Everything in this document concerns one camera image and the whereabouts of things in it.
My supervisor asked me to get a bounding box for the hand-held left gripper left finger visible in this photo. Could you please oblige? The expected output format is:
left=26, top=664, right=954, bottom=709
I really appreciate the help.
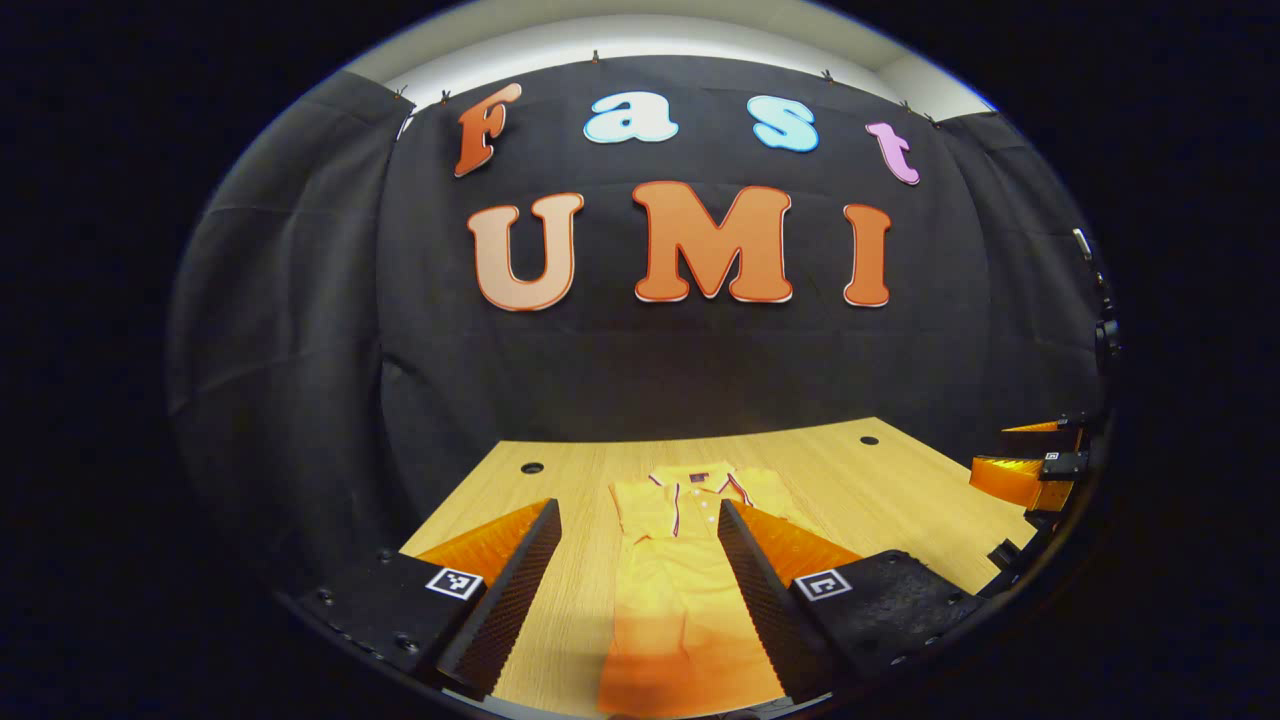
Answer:
left=298, top=497, right=564, bottom=701

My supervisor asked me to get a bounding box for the orange polo T-shirt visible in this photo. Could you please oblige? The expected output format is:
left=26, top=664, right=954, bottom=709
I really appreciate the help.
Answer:
left=597, top=460, right=836, bottom=719

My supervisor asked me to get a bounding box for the black backdrop cloth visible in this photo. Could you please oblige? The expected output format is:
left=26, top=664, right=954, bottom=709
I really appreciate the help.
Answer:
left=168, top=55, right=1111, bottom=601

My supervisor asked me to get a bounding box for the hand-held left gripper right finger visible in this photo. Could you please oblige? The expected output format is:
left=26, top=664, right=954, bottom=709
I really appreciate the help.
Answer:
left=717, top=498, right=989, bottom=706

